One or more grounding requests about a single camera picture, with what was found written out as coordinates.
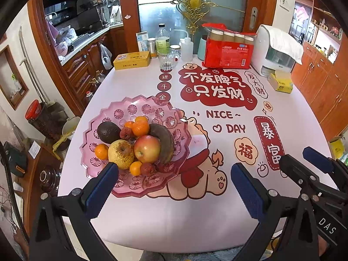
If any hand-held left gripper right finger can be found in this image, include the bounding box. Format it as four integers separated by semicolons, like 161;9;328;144
231;162;321;261

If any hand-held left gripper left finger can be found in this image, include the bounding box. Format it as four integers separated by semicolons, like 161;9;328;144
28;162;120;261

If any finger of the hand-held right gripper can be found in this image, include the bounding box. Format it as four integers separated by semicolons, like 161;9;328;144
303;147;348;185
279;154;343;196

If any spotted yellow pear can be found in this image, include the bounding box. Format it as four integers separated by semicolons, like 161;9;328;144
108;139;135;170

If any dark green avocado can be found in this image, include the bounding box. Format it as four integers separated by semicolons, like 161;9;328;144
97;121;122;144

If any red yellow apple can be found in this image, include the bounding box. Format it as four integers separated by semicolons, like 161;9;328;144
134;135;162;164

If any overripe brown banana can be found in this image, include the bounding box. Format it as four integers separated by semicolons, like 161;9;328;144
149;124;175;165

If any pink plastic fruit plate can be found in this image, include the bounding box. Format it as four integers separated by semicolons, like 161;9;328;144
79;95;189;198

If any printed white tablecloth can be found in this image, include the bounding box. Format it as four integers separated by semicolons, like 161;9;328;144
57;57;336;246

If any dark ceramic pot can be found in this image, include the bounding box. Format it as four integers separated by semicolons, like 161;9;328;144
39;169;59;189

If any white plastic bin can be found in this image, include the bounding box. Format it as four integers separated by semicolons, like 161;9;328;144
62;116;81;142

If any yellow tissue box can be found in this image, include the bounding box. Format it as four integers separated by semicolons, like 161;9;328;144
267;69;294;94

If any large jar with red lid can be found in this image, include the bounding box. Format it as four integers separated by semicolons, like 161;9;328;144
25;100;64;142

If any white countertop appliance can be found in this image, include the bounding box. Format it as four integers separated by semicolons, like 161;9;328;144
250;24;297;77

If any white cloth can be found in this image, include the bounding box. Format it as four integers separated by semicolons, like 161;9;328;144
265;25;304;65

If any wooden lower kitchen cabinet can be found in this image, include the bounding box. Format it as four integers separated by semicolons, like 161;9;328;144
61;41;112;109

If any dark wooden entrance door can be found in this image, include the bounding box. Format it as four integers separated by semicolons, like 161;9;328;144
288;0;313;47

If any white plastic bag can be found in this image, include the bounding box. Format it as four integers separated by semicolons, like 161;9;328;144
99;42;113;70

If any yellow tin box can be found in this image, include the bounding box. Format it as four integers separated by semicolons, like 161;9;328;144
113;51;151;70

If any red pack of bottles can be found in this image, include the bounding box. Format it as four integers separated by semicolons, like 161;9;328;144
201;23;257;70

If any red door decoration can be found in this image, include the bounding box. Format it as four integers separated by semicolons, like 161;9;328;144
296;5;310;22

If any clear glass tumbler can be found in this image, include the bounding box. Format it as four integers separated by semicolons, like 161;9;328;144
158;48;177;71

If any light teal cup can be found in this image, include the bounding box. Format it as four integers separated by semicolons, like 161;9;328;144
197;35;208;60

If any small jar with white lid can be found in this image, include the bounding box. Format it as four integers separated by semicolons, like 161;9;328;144
147;38;157;58

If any small white carton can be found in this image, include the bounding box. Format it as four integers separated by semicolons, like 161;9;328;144
136;31;149;53

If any white squeeze bottle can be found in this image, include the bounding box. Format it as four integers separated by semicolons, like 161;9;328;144
172;29;194;62

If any glass bottle with green label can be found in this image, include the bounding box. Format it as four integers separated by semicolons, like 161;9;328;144
156;23;171;53

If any frosted glass door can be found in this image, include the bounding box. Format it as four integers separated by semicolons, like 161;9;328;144
136;0;249;57

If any gold door ornament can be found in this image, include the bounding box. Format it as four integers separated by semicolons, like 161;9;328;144
170;0;246;33

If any wooden wall cabinet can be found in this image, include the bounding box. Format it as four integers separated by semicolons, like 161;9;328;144
291;0;348;142

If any wood framed wall niche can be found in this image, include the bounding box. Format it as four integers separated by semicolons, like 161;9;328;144
0;45;29;110

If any silver door handle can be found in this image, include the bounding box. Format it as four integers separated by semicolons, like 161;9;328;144
249;7;259;30

